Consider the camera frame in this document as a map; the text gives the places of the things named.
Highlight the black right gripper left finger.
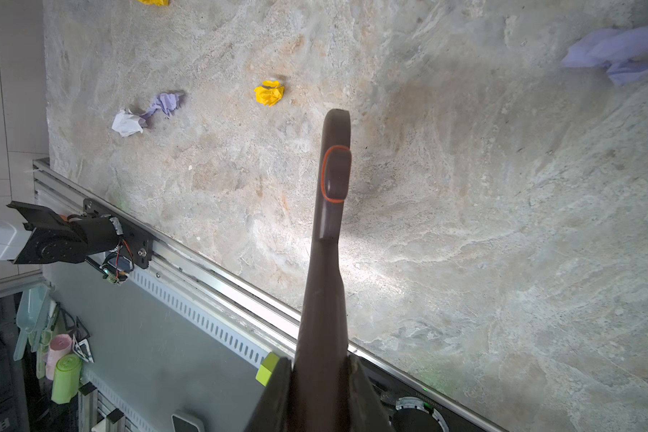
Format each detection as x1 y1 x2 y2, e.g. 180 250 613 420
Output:
244 357 292 432

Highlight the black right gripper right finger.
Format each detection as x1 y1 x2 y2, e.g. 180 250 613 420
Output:
347 354 393 432

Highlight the brown hand brush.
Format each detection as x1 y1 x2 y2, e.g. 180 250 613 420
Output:
288 109 352 431

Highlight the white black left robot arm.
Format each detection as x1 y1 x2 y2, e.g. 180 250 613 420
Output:
0 201 122 265

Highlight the left circuit board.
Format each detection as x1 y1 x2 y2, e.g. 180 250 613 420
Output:
101 252 134 284

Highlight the green cup background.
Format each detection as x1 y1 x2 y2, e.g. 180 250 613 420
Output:
51 354 83 405

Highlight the pink cup background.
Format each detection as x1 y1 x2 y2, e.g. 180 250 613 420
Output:
45 334 72 381

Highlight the yellow paper scrap centre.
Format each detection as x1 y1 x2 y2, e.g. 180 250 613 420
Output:
254 81 285 106

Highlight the yellow paper scrap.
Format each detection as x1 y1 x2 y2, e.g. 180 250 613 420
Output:
254 81 285 106
138 0 170 7

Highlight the white purple paper scrap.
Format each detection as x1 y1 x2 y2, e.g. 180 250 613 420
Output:
111 91 185 138

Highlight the yellow paper scrap left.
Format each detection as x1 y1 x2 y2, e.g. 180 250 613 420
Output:
138 0 170 7

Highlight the purple paper scrap far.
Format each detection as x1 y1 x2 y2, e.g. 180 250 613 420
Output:
560 26 648 86

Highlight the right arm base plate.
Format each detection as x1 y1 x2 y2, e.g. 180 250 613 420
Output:
365 370 503 431

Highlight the aluminium front rail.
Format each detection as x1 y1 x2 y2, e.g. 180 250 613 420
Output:
31 157 509 432

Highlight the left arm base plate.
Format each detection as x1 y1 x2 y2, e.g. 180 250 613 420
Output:
83 198 154 269

